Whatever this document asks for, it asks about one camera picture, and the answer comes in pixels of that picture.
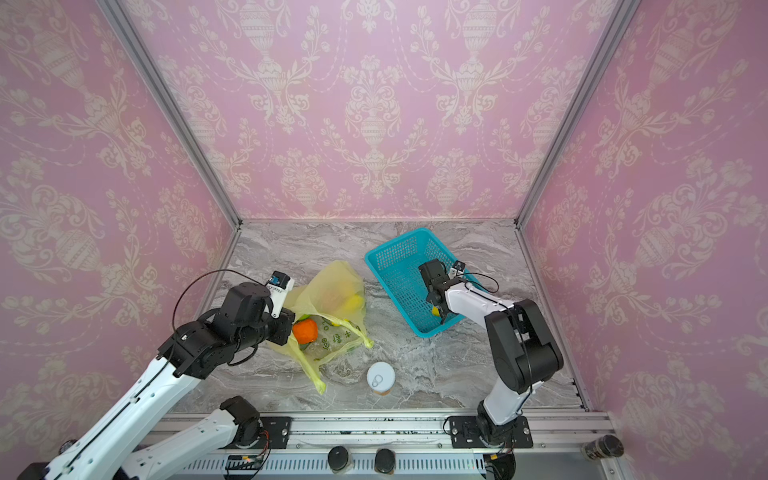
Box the yellow plastic bag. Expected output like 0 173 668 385
268 260 374 395

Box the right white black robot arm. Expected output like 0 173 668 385
419 260 564 446

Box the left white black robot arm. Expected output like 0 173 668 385
20 272 295 479

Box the orange fruit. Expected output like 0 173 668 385
292 318 319 345

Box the yellow banana fruit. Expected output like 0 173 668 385
342 294 365 315

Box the teal plastic basket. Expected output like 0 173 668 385
365 228 463 338

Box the black round knob left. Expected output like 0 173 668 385
327 445 351 474

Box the black round knob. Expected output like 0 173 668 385
374 448 397 475
327 445 351 474

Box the black round knob right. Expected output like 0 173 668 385
374 448 397 475

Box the dark bottle right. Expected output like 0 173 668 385
582 434 625 461

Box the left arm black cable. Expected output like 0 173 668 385
171 268 271 331

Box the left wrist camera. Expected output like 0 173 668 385
266 270 295 318

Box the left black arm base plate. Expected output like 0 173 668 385
251 416 293 451

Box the aluminium front rail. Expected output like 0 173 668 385
139 409 630 479

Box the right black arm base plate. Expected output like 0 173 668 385
443 416 534 449

